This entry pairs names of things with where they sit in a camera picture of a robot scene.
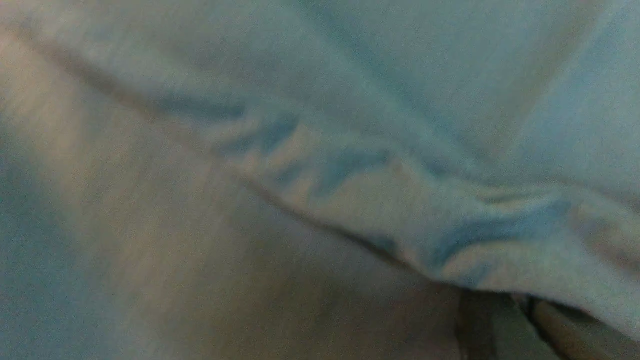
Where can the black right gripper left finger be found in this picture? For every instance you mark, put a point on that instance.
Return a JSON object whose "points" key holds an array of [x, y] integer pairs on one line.
{"points": [[474, 325]]}

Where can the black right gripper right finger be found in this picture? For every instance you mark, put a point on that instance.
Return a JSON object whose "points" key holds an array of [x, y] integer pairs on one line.
{"points": [[575, 335]]}

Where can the gray long-sleeved shirt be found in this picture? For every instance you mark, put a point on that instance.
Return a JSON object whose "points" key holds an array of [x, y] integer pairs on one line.
{"points": [[313, 179]]}

